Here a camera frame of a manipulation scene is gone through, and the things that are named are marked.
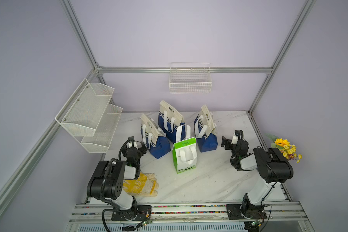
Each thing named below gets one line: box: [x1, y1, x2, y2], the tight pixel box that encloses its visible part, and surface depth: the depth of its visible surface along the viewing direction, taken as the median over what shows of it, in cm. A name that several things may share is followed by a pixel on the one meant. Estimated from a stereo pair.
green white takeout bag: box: [172, 124, 198, 174], surface depth 74 cm
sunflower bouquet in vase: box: [265, 133, 303, 163], surface depth 72 cm
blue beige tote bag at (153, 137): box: [140, 113, 171, 160], surface depth 86 cm
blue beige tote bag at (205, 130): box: [193, 104, 218, 153], surface depth 88 cm
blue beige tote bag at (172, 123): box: [158, 100, 191, 144], surface depth 90 cm
